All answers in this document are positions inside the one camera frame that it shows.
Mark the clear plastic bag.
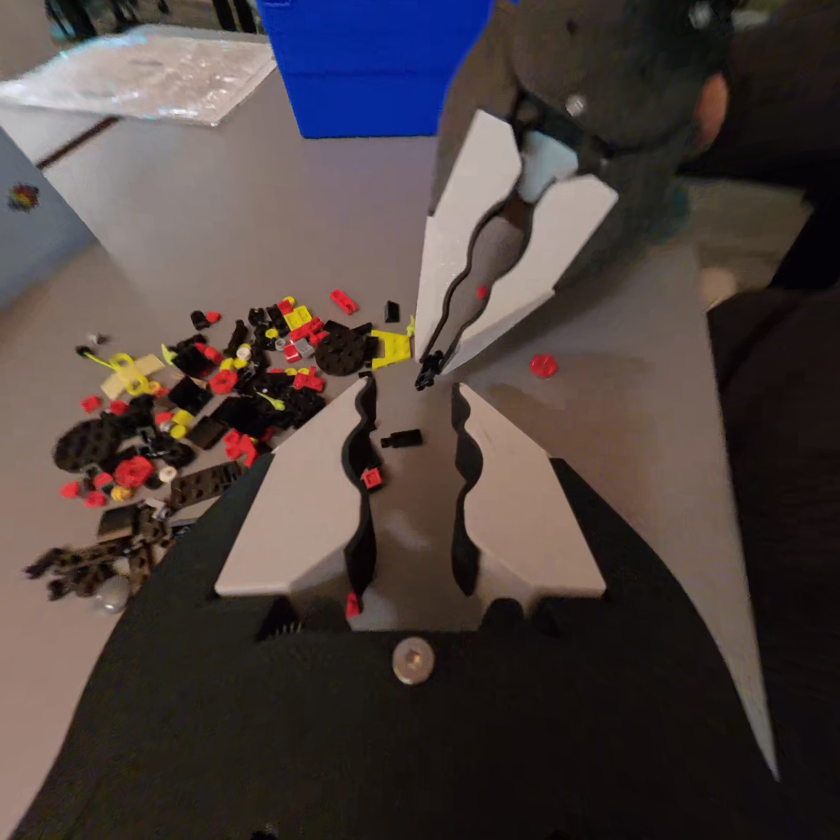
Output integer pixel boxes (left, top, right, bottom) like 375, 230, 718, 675
0, 25, 278, 127

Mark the light blue instruction booklet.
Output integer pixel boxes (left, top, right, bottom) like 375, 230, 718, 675
0, 128, 99, 309

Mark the black round lego plate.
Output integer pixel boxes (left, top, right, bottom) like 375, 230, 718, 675
315, 325, 375, 376

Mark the blue plastic bin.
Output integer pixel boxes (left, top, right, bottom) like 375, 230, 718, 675
256, 0, 496, 140

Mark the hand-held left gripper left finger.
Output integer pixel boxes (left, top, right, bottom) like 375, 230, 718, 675
214, 376, 380, 624

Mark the yellow lego wedge plate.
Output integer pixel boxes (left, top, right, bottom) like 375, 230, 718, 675
371, 330, 413, 370

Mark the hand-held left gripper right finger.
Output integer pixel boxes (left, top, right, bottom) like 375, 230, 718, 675
450, 382, 607, 618

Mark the person's pale shoe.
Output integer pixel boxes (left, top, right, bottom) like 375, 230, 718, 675
697, 266, 739, 306

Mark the person's right forearm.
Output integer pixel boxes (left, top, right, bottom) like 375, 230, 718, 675
682, 7, 840, 181

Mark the pile of loose lego pieces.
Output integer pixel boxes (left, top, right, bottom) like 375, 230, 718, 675
23, 295, 414, 601

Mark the person's right hand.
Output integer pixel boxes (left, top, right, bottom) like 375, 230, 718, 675
692, 71, 731, 155

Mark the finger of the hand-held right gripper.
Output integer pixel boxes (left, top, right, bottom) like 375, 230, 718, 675
415, 109, 526, 368
433, 175, 619, 376

